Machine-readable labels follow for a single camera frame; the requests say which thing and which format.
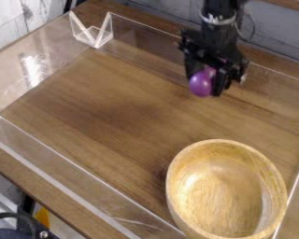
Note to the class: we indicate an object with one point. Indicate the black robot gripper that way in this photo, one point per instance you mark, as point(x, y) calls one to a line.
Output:
point(211, 47)

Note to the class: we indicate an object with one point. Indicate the purple toy eggplant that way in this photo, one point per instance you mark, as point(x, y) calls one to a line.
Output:
point(202, 82)

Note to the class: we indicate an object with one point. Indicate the brown wooden bowl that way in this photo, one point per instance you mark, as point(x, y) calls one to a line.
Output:
point(226, 192)

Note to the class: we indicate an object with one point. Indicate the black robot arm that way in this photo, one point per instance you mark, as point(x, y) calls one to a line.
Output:
point(222, 9)

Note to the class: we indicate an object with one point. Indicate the clear acrylic corner bracket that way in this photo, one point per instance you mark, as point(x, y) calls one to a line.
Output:
point(94, 36)

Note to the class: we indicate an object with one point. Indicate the black clamp with cable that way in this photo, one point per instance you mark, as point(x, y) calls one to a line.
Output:
point(28, 228)

